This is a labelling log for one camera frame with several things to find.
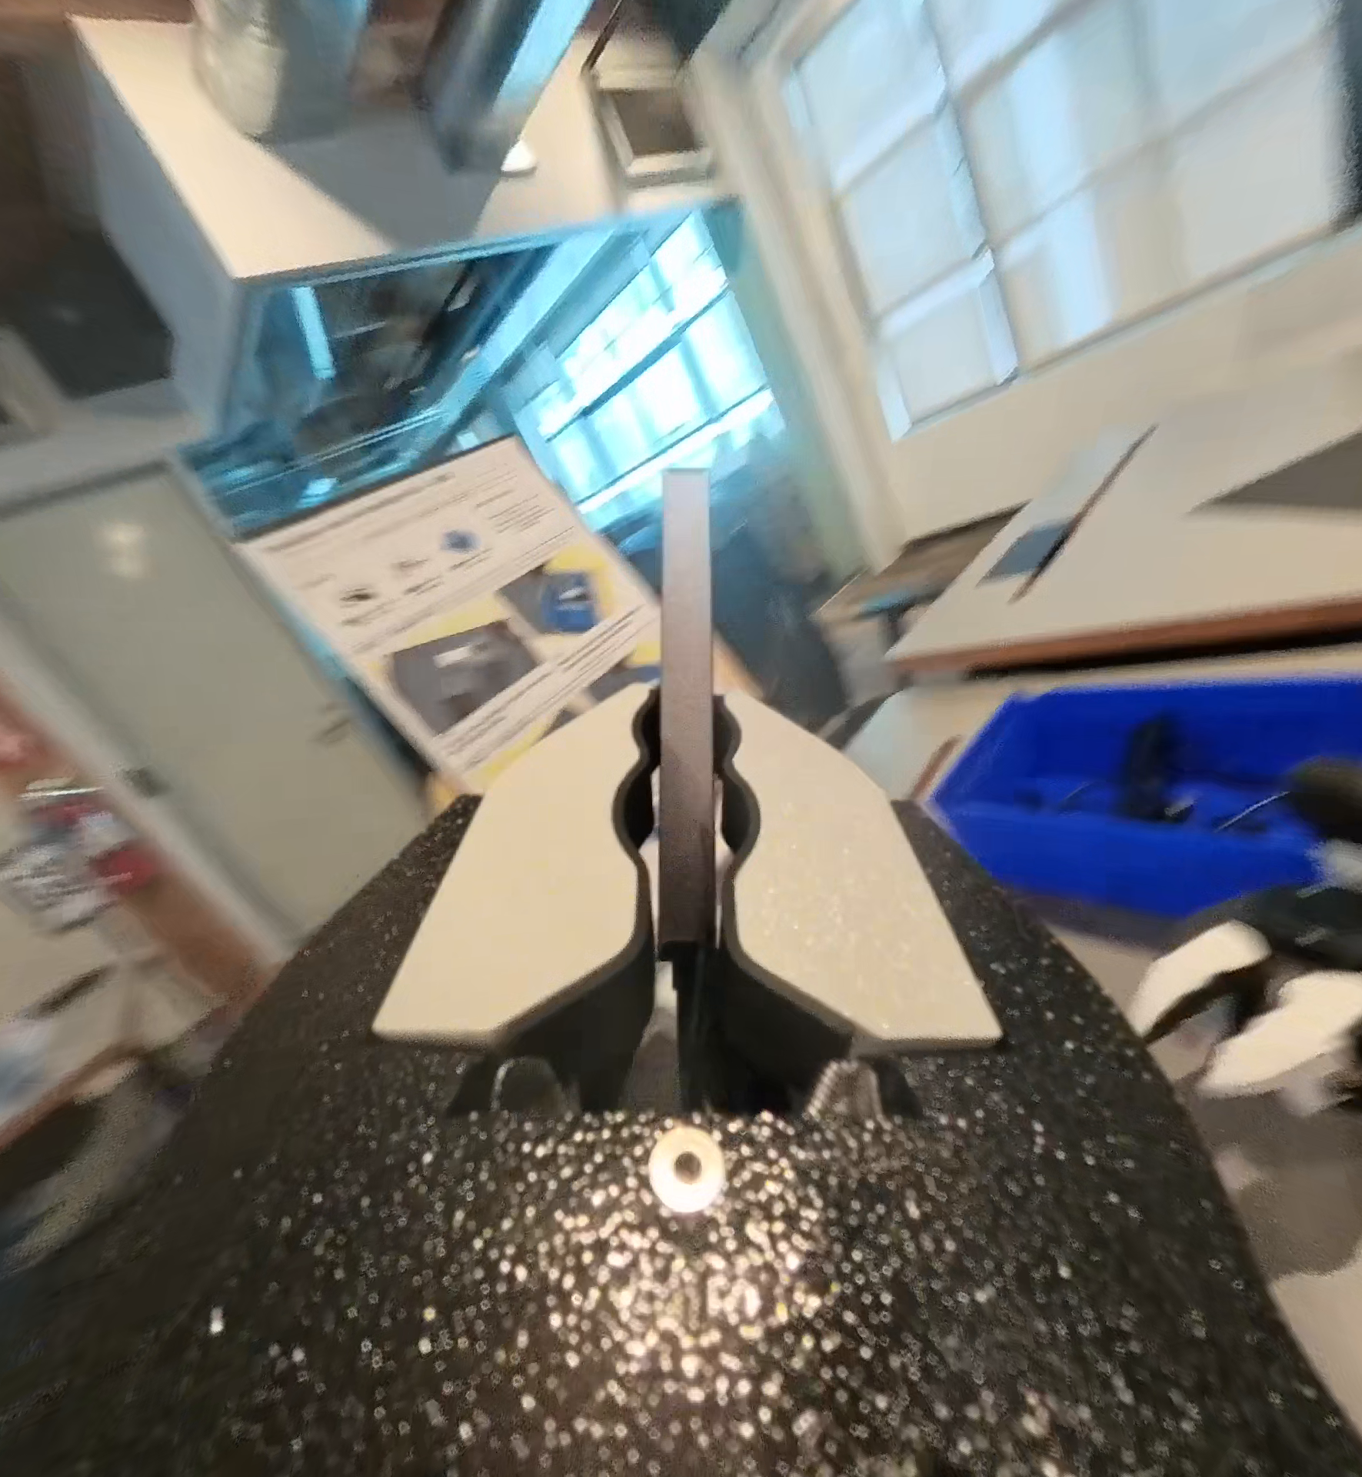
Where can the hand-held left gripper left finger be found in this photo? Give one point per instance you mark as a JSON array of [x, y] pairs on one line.
[[507, 912]]

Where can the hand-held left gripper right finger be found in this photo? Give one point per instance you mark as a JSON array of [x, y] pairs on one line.
[[853, 912]]

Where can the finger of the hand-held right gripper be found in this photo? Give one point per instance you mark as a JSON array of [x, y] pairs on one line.
[[1194, 975], [1291, 1027]]

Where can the blue plastic bin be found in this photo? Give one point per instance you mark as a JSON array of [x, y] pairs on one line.
[[1095, 854]]

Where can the black usb hub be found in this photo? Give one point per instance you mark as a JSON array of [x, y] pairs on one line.
[[686, 692]]

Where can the printed instruction sheet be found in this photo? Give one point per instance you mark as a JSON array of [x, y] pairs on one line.
[[438, 600]]

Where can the white door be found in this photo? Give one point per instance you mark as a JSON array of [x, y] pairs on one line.
[[172, 692]]

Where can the red fire extinguisher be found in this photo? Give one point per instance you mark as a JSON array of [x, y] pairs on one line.
[[92, 831]]

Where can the wooden edged table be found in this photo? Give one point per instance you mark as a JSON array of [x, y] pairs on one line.
[[1153, 554]]

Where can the black flat mat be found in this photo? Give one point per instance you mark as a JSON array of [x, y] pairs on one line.
[[1326, 468]]

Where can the large glass window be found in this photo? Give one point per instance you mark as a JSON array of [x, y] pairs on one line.
[[1039, 173]]

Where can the wall air vent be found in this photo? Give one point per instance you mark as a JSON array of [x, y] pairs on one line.
[[651, 121]]

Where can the large silver air duct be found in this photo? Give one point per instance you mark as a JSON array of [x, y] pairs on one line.
[[345, 58]]

